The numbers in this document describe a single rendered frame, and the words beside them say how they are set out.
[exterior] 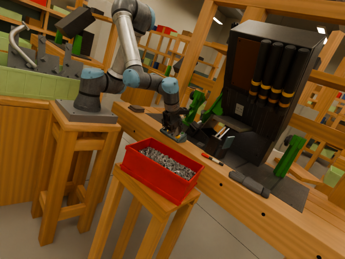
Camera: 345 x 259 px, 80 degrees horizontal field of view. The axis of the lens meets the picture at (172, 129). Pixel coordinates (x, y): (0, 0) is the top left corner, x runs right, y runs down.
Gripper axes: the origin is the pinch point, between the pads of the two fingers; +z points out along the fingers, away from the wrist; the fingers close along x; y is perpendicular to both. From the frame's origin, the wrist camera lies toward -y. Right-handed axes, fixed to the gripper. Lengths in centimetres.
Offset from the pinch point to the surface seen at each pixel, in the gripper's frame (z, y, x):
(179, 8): 184, -713, -672
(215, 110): -1.1, -29.5, 5.2
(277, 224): 8, 6, 63
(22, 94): -17, 49, -84
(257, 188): 3.8, -1.1, 49.3
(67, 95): -4, 26, -82
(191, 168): -0.2, 13.0, 21.5
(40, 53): -26, 23, -110
